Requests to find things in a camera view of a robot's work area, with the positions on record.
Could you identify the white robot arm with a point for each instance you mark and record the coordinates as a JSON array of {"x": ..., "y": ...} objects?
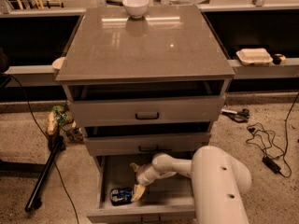
[{"x": 218, "y": 181}]

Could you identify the black tripod leg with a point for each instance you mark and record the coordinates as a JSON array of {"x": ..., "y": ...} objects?
[{"x": 35, "y": 195}]

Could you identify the green snack bag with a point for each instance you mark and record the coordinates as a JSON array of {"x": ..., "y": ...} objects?
[{"x": 62, "y": 115}]

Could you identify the white ceramic bowl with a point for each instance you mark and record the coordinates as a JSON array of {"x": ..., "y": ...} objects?
[{"x": 136, "y": 8}]

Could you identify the grey drawer cabinet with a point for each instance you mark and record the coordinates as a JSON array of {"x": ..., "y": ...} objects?
[{"x": 170, "y": 44}]

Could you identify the grey drawer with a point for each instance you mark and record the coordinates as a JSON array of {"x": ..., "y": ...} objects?
[
  {"x": 148, "y": 138},
  {"x": 165, "y": 199},
  {"x": 147, "y": 103}
]

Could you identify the grey middle drawer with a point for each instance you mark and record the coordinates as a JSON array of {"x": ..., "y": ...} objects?
[{"x": 148, "y": 138}]

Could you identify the grey bottom drawer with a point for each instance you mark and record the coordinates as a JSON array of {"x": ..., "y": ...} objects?
[{"x": 165, "y": 199}]

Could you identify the blue pepsi can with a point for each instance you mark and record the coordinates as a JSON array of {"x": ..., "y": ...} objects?
[{"x": 120, "y": 196}]

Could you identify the yellow black tape measure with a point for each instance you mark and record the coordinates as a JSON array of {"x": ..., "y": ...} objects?
[{"x": 279, "y": 59}]

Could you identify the white foam takeout container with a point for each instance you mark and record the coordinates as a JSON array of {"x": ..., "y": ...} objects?
[{"x": 254, "y": 56}]

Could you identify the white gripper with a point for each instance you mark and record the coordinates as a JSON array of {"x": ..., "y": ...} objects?
[{"x": 144, "y": 175}]

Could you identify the black power adapter with cable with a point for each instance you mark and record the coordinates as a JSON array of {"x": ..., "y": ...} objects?
[{"x": 264, "y": 140}]

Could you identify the grey top drawer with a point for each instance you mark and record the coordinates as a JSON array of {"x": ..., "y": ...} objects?
[{"x": 147, "y": 103}]

